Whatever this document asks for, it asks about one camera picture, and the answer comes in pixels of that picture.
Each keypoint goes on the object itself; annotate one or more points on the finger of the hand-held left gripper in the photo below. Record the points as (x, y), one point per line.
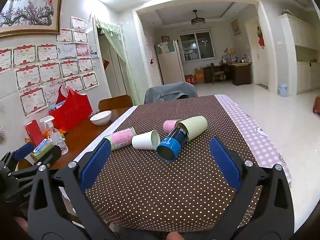
(51, 153)
(23, 152)

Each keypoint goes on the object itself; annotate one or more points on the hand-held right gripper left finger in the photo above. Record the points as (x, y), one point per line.
(96, 160)

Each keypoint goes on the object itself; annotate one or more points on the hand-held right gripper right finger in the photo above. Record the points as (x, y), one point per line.
(225, 160)

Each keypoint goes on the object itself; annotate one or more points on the pink printed cup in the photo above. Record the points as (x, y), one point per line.
(121, 138)

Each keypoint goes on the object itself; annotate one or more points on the pale yellow cup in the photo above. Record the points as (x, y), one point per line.
(195, 127)

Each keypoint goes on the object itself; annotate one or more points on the white cup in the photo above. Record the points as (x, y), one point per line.
(142, 141)

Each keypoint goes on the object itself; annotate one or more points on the blue cup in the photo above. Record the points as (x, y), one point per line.
(172, 143)

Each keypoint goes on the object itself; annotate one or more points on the plain pink cup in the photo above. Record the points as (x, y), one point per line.
(168, 125)

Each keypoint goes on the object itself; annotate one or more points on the person's right hand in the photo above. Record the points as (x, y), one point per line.
(175, 236)

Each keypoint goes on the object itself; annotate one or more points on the green and blue box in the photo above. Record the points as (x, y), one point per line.
(42, 148)

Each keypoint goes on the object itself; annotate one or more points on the clear water bottle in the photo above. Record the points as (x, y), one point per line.
(59, 142)

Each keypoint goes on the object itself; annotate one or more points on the spray bottle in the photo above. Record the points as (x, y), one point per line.
(47, 127)

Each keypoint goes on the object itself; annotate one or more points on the pink checked tablecloth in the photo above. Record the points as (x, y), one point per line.
(252, 135)

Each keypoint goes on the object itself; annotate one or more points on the white bowl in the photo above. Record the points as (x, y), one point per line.
(100, 118)

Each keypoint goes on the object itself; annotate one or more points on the red bag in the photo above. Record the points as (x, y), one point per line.
(72, 112)

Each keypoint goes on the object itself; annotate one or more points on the brown dotted tablecloth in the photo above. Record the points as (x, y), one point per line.
(160, 192)

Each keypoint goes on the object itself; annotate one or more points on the wooden desk chair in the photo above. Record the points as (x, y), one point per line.
(217, 73)

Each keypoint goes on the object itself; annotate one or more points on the dark wooden desk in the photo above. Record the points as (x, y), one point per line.
(241, 73)

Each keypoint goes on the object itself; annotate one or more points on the red cardboard box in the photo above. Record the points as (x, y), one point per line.
(189, 79)

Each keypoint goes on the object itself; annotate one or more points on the grey jacket on chair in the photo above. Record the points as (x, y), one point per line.
(170, 91)

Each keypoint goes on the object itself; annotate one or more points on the blue trash bin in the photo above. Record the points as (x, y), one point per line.
(283, 90)

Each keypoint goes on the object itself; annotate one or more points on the white door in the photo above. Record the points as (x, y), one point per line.
(255, 62)

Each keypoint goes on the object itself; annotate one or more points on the green lace curtain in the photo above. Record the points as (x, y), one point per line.
(125, 55)

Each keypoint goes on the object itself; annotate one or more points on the white refrigerator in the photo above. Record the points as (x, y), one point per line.
(170, 65)

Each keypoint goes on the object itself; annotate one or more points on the window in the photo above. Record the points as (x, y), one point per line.
(197, 45)

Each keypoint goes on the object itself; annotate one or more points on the red door decoration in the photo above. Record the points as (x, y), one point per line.
(261, 38)

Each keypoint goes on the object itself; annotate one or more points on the white cabinets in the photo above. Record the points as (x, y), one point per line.
(302, 45)

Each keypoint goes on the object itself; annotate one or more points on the framed blossom painting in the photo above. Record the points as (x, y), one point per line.
(30, 12)

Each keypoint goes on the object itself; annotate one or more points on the ceiling fan lamp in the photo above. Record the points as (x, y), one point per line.
(198, 20)

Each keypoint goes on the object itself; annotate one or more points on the group of wall certificates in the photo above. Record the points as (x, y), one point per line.
(50, 70)

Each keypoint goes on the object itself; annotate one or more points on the small framed wall picture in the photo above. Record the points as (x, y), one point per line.
(235, 27)

